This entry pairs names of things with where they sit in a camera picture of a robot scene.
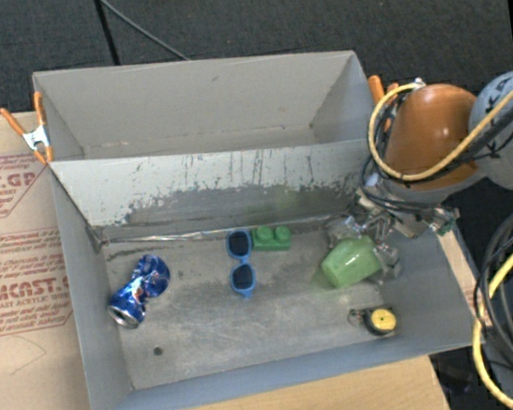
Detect yellow and black tape measure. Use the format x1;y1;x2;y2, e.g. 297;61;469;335
346;302;400;342

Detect crushed blue drink can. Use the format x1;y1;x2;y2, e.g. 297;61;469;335
99;251;178;333

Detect blue sunglasses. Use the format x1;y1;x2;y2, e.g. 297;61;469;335
221;226;263;301

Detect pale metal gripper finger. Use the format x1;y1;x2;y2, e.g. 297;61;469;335
373;242;405;282
326;214;366;244

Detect brown cardboard board red print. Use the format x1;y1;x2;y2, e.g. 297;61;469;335
0;103;93;410

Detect green plastic cup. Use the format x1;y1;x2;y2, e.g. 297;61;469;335
317;233;385;292

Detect grey metal bin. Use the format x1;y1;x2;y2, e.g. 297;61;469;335
31;15;492;410

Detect green toy brick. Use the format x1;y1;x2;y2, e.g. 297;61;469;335
249;221;294;256

